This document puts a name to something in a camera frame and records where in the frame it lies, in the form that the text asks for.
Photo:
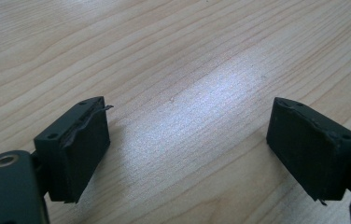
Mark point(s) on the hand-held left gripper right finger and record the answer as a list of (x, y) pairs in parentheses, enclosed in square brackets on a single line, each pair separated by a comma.
[(310, 152)]

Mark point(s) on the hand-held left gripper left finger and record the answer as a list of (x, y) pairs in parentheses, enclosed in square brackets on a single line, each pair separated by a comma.
[(80, 155)]

